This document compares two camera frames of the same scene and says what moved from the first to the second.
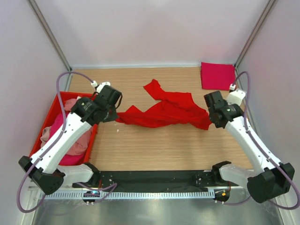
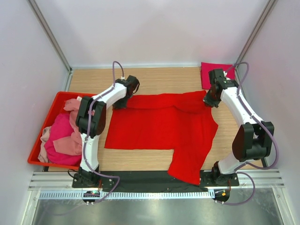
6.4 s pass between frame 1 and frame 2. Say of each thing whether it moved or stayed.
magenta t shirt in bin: stayed
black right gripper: moved
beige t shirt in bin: stayed
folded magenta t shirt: stayed
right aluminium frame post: stayed
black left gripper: moved
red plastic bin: stayed
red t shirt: moved
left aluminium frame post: stayed
